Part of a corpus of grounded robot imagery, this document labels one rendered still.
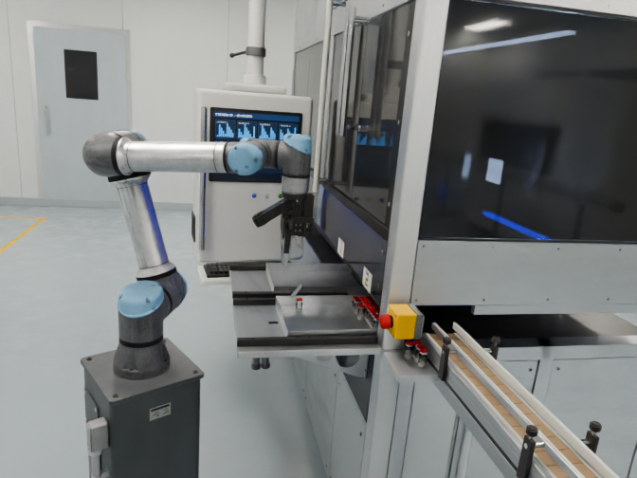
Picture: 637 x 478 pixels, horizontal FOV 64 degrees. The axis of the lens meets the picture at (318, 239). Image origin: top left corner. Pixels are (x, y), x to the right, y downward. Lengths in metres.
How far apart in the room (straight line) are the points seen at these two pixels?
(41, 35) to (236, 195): 5.07
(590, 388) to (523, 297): 0.44
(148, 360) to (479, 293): 0.93
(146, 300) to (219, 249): 0.95
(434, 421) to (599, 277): 0.65
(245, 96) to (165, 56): 4.62
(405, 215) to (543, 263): 0.45
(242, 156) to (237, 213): 1.09
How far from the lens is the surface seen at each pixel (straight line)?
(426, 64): 1.33
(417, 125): 1.32
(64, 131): 7.02
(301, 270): 2.03
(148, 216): 1.51
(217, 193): 2.26
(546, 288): 1.63
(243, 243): 2.33
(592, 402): 1.93
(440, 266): 1.43
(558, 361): 1.77
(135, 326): 1.43
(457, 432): 1.43
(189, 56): 6.80
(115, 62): 6.87
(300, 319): 1.60
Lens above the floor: 1.54
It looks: 15 degrees down
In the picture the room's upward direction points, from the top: 5 degrees clockwise
